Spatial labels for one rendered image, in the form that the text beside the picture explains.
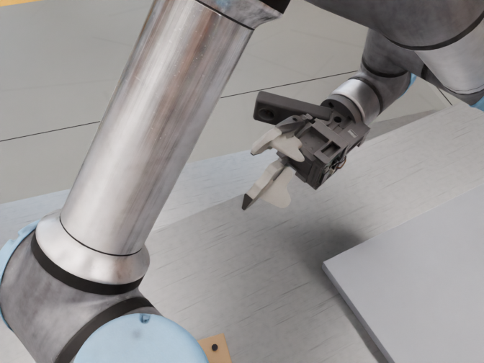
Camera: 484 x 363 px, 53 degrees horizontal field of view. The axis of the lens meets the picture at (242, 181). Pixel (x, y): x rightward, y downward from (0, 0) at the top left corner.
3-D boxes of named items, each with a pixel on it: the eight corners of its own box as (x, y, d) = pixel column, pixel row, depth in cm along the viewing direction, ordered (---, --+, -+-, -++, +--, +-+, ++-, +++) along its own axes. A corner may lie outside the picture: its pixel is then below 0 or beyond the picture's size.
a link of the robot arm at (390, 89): (385, 33, 80) (374, 73, 87) (343, 65, 75) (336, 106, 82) (428, 55, 76) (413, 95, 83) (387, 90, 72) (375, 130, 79)
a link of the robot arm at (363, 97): (347, 70, 75) (334, 104, 82) (328, 85, 73) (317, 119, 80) (386, 98, 73) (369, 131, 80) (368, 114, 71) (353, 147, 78)
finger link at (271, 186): (264, 229, 72) (304, 181, 71) (236, 204, 74) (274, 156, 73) (271, 229, 75) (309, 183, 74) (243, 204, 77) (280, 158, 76)
